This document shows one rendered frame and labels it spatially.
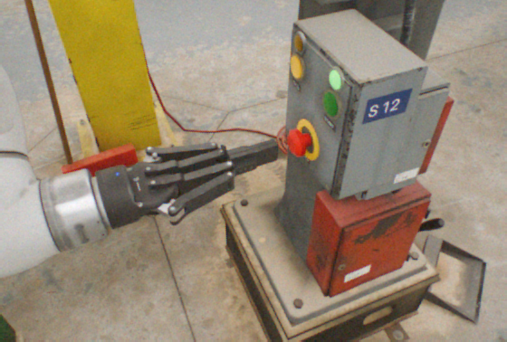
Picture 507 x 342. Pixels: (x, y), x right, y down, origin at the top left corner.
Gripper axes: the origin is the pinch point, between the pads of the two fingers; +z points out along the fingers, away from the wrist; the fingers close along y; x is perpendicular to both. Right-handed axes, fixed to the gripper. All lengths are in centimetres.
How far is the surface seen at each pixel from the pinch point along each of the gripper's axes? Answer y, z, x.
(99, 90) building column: -114, -16, -59
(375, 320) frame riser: -3, 42, -89
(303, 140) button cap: 1.4, 7.0, 1.5
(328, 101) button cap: 4.2, 8.1, 9.8
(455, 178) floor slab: -45, 115, -97
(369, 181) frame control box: 8.0, 14.3, -3.1
